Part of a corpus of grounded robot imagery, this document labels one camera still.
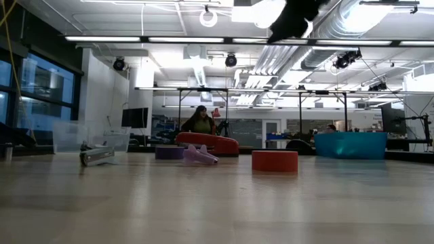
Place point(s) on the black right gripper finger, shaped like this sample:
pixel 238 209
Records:
pixel 283 35

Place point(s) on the orange tape roll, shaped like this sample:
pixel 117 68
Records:
pixel 274 162

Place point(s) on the red stapler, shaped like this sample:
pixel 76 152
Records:
pixel 210 142

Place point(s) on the blue tape roll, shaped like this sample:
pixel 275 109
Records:
pixel 167 153

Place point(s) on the dark grey staple remover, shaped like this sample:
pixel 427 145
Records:
pixel 96 156

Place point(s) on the black overhead light bar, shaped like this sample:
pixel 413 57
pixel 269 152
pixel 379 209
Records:
pixel 230 40

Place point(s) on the black ceiling spotlight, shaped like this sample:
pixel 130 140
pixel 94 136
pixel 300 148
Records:
pixel 231 60
pixel 119 64

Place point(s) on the person behind blue bin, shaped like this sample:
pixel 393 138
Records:
pixel 330 128

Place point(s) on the seated person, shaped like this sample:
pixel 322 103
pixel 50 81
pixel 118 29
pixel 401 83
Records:
pixel 201 123

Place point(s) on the blue plastic bin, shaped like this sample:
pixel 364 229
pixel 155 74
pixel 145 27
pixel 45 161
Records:
pixel 351 145

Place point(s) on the black monitor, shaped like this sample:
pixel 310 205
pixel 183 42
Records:
pixel 393 118
pixel 135 118

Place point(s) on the clear plastic bin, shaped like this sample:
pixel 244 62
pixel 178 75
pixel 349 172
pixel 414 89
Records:
pixel 68 139

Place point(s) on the small grey cylindrical can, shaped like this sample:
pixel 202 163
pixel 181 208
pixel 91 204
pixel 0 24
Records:
pixel 8 152

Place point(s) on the background black workstation frame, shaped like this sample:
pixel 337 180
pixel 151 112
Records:
pixel 300 112

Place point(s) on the black table frame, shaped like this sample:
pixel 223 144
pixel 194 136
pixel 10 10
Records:
pixel 407 155

